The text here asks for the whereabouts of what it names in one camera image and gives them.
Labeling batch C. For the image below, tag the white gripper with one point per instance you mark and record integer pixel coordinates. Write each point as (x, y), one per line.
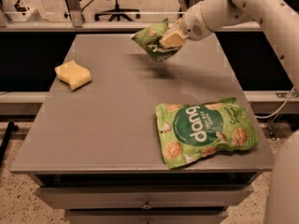
(191, 26)

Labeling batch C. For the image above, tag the green jalapeno chip bag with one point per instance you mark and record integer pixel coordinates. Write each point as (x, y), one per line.
(148, 39)

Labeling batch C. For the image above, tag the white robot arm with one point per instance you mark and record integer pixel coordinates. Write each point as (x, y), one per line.
(280, 25)

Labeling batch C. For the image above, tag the green rice chip bag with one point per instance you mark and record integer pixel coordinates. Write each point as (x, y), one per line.
(189, 133)

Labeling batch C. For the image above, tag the yellow sponge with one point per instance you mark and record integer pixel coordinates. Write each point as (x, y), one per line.
(73, 74)

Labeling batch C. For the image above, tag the grey drawer cabinet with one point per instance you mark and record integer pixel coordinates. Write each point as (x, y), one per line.
(105, 134)

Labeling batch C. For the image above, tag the upper grey drawer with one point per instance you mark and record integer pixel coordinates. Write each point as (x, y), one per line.
(142, 197)

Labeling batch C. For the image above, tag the grey drawer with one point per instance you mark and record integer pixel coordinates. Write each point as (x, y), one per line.
(142, 197)
(153, 216)

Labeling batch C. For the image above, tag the black pole on floor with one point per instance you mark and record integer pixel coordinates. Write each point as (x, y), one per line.
(11, 127)

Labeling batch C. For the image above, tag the lower grey drawer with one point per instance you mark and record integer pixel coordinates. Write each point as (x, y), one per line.
(153, 216)

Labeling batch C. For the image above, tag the grey metal post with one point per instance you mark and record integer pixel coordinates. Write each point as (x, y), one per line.
(75, 13)

